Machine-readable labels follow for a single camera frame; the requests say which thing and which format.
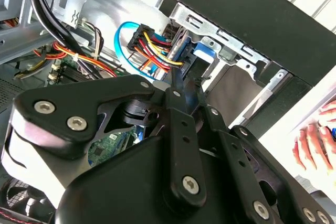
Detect black gripper right finger link bars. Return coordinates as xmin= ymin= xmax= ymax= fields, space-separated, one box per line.
xmin=183 ymin=76 xmax=336 ymax=224

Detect black gripper left finger with plate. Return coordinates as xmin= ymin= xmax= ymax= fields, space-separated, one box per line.
xmin=7 ymin=68 xmax=208 ymax=210

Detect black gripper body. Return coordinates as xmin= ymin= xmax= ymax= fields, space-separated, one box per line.
xmin=54 ymin=136 xmax=249 ymax=224

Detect blue data wire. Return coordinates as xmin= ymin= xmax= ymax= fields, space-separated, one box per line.
xmin=113 ymin=21 xmax=174 ymax=78

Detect orange red power wire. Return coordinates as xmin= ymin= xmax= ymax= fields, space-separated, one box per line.
xmin=127 ymin=23 xmax=184 ymax=75

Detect hard disk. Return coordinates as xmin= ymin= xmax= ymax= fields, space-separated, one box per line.
xmin=164 ymin=23 xmax=223 ymax=83

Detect person's bare hand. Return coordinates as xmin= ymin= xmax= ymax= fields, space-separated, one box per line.
xmin=291 ymin=100 xmax=336 ymax=173

